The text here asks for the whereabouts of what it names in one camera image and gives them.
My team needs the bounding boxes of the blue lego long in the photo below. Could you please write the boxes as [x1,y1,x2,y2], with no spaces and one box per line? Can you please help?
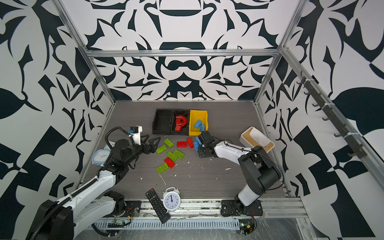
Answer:
[193,142,200,152]

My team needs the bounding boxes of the red arch lego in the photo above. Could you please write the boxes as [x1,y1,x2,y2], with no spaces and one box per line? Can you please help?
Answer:
[175,116,188,132]

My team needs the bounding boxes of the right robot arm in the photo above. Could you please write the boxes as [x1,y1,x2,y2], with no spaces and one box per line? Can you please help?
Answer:
[196,131,283,208]

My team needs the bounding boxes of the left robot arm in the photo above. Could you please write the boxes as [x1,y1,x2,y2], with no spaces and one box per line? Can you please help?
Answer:
[26,135,161,240]

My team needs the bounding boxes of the green lego upper left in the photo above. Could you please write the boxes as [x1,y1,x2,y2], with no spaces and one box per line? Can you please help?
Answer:
[156,145,167,154]

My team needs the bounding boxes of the green lego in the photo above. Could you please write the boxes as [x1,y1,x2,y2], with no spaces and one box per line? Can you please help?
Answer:
[156,145,167,154]
[174,150,185,159]
[167,152,178,162]
[156,163,169,174]
[164,139,174,148]

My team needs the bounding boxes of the small green alarm clock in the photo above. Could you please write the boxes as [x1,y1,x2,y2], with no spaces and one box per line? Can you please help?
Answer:
[104,141,115,150]

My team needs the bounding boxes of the red lego upright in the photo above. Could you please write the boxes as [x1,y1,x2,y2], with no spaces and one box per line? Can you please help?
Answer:
[187,138,194,149]

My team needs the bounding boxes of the green lego top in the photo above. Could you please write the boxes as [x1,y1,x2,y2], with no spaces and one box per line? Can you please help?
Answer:
[164,139,174,148]

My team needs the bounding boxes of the green lego bottom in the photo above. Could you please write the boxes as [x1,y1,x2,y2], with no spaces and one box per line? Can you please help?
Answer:
[156,163,169,174]

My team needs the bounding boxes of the blue square alarm clock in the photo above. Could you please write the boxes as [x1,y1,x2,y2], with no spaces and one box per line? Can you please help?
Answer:
[91,149,111,166]

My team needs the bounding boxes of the red lego lower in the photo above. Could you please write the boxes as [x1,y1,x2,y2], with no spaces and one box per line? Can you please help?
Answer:
[165,158,176,169]

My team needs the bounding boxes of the black bin middle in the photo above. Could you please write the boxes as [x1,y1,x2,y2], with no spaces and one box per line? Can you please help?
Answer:
[171,110,190,136]

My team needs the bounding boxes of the black bin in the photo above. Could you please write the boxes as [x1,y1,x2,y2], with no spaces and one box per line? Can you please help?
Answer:
[171,110,190,136]
[152,109,173,135]

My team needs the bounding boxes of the black bin left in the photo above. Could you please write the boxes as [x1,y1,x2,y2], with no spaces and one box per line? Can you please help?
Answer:
[152,109,173,135]

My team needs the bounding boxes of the red lego flat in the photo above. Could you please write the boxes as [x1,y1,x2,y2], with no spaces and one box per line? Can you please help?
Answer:
[177,142,189,148]

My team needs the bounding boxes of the yellow bin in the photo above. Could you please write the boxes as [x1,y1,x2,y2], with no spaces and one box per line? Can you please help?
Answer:
[189,110,209,137]

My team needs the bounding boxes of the white tissue box wooden lid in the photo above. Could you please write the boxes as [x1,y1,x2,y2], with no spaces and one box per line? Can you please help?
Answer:
[239,127,275,153]

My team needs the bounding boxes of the white twin-bell alarm clock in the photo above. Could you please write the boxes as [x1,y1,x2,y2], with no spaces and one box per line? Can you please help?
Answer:
[163,187,181,212]

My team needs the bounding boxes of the black remote control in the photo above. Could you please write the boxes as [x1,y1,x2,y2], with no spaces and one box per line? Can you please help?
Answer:
[146,189,171,224]

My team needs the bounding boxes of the small circuit board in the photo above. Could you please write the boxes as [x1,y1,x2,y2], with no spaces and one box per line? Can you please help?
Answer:
[240,222,257,236]

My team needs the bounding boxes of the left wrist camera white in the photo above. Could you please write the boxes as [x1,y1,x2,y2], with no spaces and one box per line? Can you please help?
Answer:
[129,126,143,146]

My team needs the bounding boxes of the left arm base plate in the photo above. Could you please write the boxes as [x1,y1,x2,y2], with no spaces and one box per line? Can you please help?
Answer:
[112,201,142,218]

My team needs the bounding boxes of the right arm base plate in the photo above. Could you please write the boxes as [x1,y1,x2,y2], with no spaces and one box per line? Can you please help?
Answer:
[221,200,264,217]

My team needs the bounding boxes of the white cable duct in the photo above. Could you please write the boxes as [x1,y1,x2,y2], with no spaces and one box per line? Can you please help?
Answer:
[95,219,242,230]

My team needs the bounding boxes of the black hook rail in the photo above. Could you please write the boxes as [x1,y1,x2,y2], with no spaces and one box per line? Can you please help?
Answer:
[297,76,368,159]

